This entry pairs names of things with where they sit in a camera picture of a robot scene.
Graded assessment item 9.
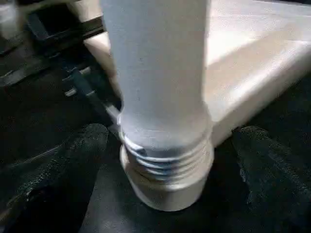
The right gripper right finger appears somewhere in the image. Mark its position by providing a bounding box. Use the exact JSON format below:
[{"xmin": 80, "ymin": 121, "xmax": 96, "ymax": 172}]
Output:
[{"xmin": 231, "ymin": 125, "xmax": 311, "ymax": 233}]

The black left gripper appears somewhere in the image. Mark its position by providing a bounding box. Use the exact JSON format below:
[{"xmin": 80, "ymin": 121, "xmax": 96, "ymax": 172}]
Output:
[{"xmin": 25, "ymin": 9, "xmax": 121, "ymax": 127}]

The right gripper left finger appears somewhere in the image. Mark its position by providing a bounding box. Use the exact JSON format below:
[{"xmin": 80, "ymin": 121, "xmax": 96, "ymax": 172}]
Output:
[{"xmin": 0, "ymin": 123, "xmax": 109, "ymax": 233}]

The white plastic table leg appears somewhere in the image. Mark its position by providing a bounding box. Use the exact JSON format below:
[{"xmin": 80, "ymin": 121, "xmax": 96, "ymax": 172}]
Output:
[{"xmin": 101, "ymin": 0, "xmax": 215, "ymax": 186}]

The white plastic table top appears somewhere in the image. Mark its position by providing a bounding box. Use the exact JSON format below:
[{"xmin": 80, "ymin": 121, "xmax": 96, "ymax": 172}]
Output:
[{"xmin": 68, "ymin": 0, "xmax": 311, "ymax": 212}]

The black work mat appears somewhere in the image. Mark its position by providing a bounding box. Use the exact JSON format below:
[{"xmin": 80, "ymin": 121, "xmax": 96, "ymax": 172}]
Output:
[{"xmin": 0, "ymin": 0, "xmax": 311, "ymax": 233}]

